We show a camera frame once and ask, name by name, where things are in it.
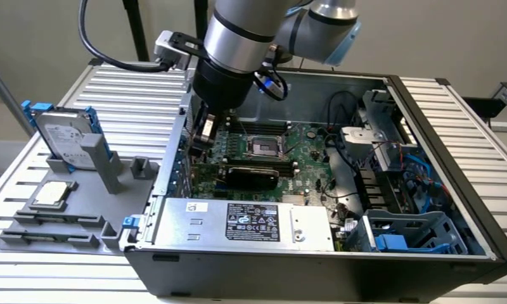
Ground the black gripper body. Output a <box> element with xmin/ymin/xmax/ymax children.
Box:
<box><xmin>191</xmin><ymin>58</ymin><xmax>254</xmax><ymax>111</ymax></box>

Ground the black graphics card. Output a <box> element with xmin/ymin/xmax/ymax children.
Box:
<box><xmin>191</xmin><ymin>162</ymin><xmax>280</xmax><ymax>191</ymax></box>

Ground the short black RAM slot bank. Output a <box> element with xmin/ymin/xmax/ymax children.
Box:
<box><xmin>273</xmin><ymin>160</ymin><xmax>300</xmax><ymax>179</ymax></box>

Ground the CPU socket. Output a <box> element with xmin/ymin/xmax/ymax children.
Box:
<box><xmin>243</xmin><ymin>134</ymin><xmax>289</xmax><ymax>160</ymax></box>

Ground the black stand pole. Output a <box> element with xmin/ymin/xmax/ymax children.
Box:
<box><xmin>122</xmin><ymin>0</ymin><xmax>150</xmax><ymax>63</ymax></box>
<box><xmin>191</xmin><ymin>0</ymin><xmax>207</xmax><ymax>42</ymax></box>

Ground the green motherboard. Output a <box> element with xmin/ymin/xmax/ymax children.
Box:
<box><xmin>187</xmin><ymin>120</ymin><xmax>352</xmax><ymax>223</ymax></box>

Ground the small silver heatsink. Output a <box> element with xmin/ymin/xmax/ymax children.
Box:
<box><xmin>281</xmin><ymin>194</ymin><xmax>308</xmax><ymax>207</ymax></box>

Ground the silver power supply unit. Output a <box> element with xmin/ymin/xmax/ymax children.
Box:
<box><xmin>153</xmin><ymin>197</ymin><xmax>337</xmax><ymax>253</ymax></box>

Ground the blue case latch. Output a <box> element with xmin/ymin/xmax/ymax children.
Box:
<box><xmin>121</xmin><ymin>214</ymin><xmax>142</xmax><ymax>229</ymax></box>

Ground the grey parts rack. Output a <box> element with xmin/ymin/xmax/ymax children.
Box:
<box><xmin>0</xmin><ymin>132</ymin><xmax>162</xmax><ymax>255</ymax></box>

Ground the silver CPU chip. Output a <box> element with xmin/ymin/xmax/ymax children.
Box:
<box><xmin>31</xmin><ymin>181</ymin><xmax>77</xmax><ymax>207</ymax></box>

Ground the silver metal drive cage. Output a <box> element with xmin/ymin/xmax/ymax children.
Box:
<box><xmin>338</xmin><ymin>89</ymin><xmax>420</xmax><ymax>172</ymax></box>

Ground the black open PC case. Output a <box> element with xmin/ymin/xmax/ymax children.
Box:
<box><xmin>122</xmin><ymin>67</ymin><xmax>507</xmax><ymax>298</ymax></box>

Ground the blue disk bay tab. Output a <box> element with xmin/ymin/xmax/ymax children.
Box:
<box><xmin>374</xmin><ymin>233</ymin><xmax>409</xmax><ymax>253</ymax></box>

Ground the grey disk bay cage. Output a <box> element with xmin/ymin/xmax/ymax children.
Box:
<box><xmin>344</xmin><ymin>208</ymin><xmax>469</xmax><ymax>255</ymax></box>

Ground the black box at table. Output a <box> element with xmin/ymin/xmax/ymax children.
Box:
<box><xmin>461</xmin><ymin>96</ymin><xmax>504</xmax><ymax>120</ymax></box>

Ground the blue wrist connector cable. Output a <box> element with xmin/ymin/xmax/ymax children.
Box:
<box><xmin>251</xmin><ymin>70</ymin><xmax>289</xmax><ymax>101</ymax></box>

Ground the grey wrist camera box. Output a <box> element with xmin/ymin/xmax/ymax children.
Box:
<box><xmin>153</xmin><ymin>30</ymin><xmax>203</xmax><ymax>70</ymax></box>

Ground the black looped wire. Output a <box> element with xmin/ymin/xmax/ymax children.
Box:
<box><xmin>325</xmin><ymin>91</ymin><xmax>360</xmax><ymax>128</ymax></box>

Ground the hard disk with blue bracket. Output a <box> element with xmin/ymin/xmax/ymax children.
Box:
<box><xmin>20</xmin><ymin>100</ymin><xmax>109</xmax><ymax>172</ymax></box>

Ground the thick black camera cable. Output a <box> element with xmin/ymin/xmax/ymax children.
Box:
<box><xmin>77</xmin><ymin>0</ymin><xmax>170</xmax><ymax>73</ymax></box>

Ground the grey slanted frame post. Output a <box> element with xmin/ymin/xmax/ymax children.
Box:
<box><xmin>0</xmin><ymin>51</ymin><xmax>30</xmax><ymax>137</ymax></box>

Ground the blue data wire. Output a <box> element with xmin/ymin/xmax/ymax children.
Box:
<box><xmin>402</xmin><ymin>154</ymin><xmax>449</xmax><ymax>217</ymax></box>

